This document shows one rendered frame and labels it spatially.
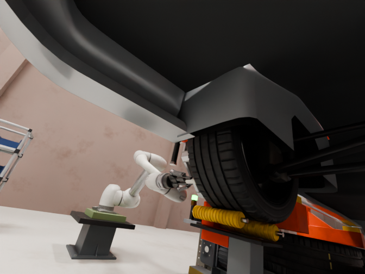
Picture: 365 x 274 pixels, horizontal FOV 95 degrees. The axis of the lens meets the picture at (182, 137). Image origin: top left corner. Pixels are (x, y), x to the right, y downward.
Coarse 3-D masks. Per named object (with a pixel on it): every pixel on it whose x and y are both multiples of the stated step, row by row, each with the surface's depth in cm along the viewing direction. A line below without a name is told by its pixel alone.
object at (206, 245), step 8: (208, 248) 106; (216, 248) 104; (224, 248) 101; (200, 256) 108; (208, 256) 104; (216, 256) 102; (224, 256) 99; (208, 264) 102; (216, 264) 100; (224, 264) 99; (216, 272) 109; (224, 272) 109
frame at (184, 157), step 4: (184, 144) 85; (184, 148) 84; (184, 152) 82; (184, 156) 81; (184, 160) 82; (188, 160) 80; (184, 164) 83; (188, 164) 83; (188, 168) 82; (188, 172) 83; (192, 176) 83; (196, 188) 84; (196, 192) 85; (200, 196) 84
